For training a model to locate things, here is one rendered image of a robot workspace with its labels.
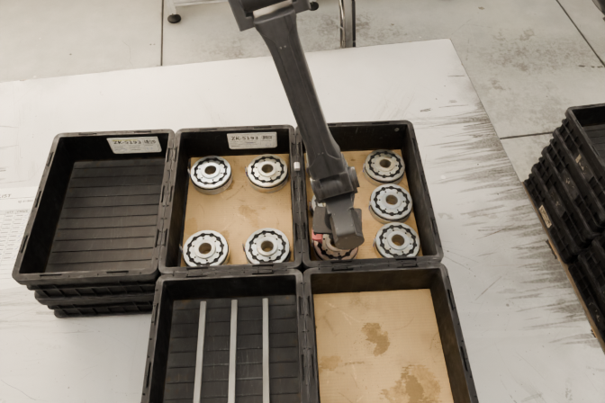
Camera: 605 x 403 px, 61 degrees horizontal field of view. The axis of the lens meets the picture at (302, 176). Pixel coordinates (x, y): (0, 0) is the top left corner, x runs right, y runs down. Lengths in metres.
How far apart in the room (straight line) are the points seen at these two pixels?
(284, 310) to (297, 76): 0.55
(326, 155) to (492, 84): 2.10
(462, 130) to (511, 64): 1.45
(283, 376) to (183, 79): 1.07
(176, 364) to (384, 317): 0.45
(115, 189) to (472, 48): 2.26
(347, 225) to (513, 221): 0.67
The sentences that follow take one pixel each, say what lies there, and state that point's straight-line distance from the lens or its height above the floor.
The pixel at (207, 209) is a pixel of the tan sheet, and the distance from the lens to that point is 1.28.
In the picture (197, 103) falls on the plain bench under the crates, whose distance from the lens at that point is 1.70.
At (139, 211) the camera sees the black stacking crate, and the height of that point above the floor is 0.83.
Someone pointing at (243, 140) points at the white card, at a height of 0.89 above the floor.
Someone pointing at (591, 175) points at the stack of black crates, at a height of 0.52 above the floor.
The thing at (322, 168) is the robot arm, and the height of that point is 1.17.
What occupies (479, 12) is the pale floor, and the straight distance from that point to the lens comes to 3.39.
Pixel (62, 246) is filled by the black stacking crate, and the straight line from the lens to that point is 1.33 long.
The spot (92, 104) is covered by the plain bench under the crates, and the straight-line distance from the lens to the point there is 1.79.
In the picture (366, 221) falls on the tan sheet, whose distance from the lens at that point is 1.25.
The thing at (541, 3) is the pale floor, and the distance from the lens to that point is 3.60.
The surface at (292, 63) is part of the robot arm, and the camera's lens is 0.79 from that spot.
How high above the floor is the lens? 1.89
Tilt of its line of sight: 54 degrees down
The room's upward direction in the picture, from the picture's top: straight up
